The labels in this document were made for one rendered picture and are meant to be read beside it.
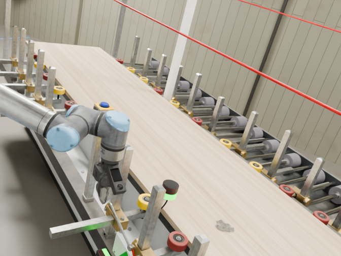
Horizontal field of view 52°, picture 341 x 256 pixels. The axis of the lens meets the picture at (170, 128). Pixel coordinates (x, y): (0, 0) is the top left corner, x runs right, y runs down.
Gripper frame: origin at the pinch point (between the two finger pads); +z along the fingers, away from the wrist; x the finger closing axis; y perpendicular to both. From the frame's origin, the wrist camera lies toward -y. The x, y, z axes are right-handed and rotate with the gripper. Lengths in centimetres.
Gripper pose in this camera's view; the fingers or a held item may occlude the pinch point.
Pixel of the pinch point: (104, 202)
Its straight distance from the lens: 141.0
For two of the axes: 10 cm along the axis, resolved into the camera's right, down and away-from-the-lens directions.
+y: -5.4, -4.7, 7.0
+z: -2.4, 8.8, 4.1
